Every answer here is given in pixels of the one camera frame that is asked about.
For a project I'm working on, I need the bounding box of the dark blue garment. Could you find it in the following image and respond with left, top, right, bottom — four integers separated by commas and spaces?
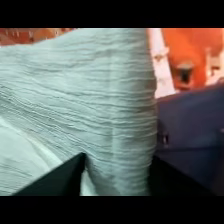
153, 81, 224, 197

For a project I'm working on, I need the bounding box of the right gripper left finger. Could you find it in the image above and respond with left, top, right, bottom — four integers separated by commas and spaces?
13, 152, 87, 197

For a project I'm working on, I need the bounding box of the white garment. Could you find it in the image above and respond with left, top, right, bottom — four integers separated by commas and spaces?
0, 27, 160, 197

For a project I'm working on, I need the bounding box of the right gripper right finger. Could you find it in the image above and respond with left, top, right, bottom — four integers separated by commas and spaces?
149, 154, 215, 197

